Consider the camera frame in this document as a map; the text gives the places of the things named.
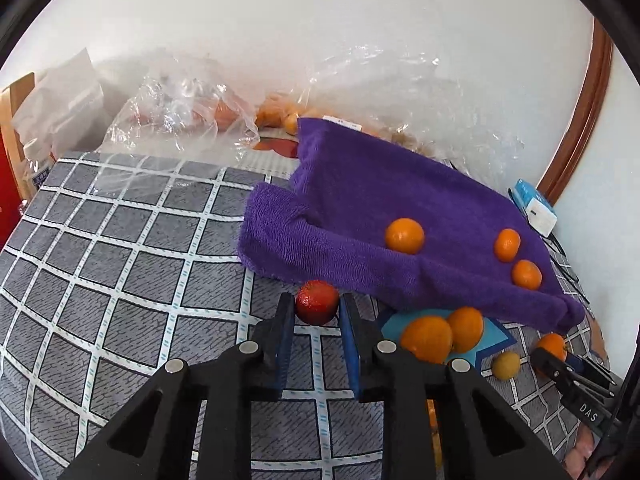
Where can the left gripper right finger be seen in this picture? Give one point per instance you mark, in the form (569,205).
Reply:
(481,436)

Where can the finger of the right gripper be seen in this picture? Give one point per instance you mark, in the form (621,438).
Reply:
(565,376)
(589,369)

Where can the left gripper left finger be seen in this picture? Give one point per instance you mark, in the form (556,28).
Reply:
(194,418)

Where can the small red fruit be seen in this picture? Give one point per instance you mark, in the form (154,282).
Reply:
(316,302)

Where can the large orange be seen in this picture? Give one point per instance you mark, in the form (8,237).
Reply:
(405,235)

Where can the right hand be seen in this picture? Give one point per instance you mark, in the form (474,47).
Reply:
(575,459)

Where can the orange mandarin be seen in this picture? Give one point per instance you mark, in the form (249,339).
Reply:
(526,274)
(551,347)
(437,446)
(507,245)
(429,339)
(467,328)

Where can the green-brown pear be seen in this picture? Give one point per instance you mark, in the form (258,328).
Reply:
(506,366)

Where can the white blue box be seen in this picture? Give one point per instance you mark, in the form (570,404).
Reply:
(535,208)

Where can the purple towel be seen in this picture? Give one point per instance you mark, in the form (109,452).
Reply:
(366,215)

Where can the red paper bag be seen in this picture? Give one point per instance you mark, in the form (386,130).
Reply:
(10,198)

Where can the clear plastic bag right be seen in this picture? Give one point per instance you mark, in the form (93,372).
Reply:
(408,100)

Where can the clear plastic bag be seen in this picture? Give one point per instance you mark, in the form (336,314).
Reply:
(183,109)
(408,100)

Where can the clear plastic bag left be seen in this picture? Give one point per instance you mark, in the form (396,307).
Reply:
(183,109)

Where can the white plastic bag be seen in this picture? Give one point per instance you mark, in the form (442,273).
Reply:
(65,111)

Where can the brown door frame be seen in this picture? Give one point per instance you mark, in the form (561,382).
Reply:
(588,106)

